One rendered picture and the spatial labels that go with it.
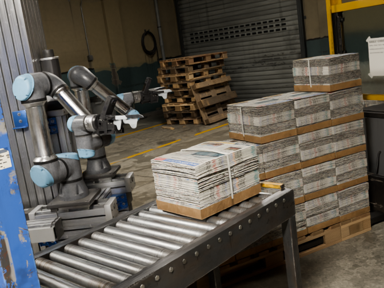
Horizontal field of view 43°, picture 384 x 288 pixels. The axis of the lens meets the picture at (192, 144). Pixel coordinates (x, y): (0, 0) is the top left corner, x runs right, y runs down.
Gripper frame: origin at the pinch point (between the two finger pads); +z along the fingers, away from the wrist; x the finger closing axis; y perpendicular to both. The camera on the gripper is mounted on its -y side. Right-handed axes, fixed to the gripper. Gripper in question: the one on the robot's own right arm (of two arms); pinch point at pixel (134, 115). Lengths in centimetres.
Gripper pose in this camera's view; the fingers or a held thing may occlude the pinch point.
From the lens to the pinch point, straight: 201.5
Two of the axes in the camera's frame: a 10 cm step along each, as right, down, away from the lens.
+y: 0.7, 9.9, 0.8
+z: 8.6, -0.2, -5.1
